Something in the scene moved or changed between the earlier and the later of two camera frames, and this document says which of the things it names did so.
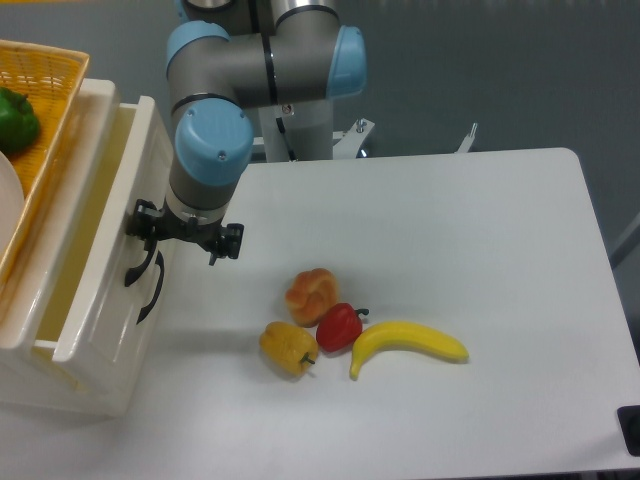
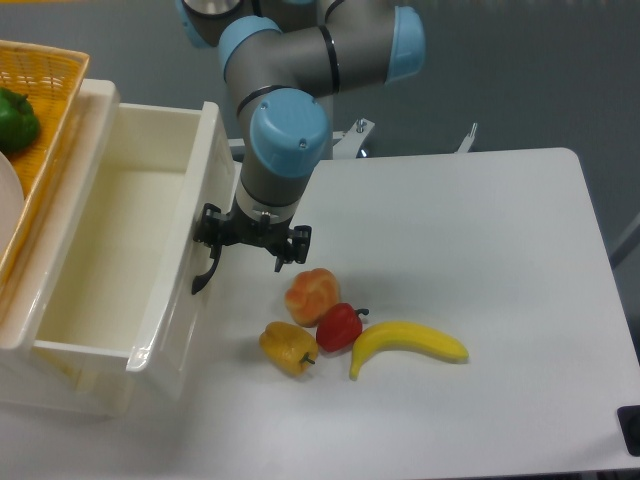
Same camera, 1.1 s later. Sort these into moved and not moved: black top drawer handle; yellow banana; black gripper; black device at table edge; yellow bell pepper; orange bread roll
Moved: black top drawer handle; black gripper
Not moved: yellow banana; black device at table edge; yellow bell pepper; orange bread roll
